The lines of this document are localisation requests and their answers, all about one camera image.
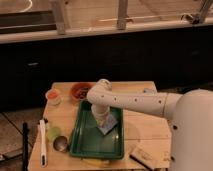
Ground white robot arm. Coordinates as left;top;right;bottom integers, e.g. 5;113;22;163
87;79;213;171

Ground blue sponge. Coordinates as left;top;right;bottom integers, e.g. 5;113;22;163
99;115;117;135

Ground wooden block brush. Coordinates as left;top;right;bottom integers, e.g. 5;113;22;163
129;147;155;171

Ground grey blue cloth piece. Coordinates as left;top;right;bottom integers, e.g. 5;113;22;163
143;88;156;93

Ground black pole stand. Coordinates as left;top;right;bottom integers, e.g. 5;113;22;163
22;122;29;171

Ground white long-handled brush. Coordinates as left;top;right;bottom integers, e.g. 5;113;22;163
39;119;47;167

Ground orange bowl with food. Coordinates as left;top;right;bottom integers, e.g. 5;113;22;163
70;82;92;101

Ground small metal bowl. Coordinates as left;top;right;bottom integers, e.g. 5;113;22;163
53;136;68;152

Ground green plastic tray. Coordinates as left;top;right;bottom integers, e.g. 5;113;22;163
70;101;124;160

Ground green plastic cup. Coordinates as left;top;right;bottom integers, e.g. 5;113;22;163
46;127;61;141

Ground small cup with orange lid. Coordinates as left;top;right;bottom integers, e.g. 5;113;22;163
45;89;61;105

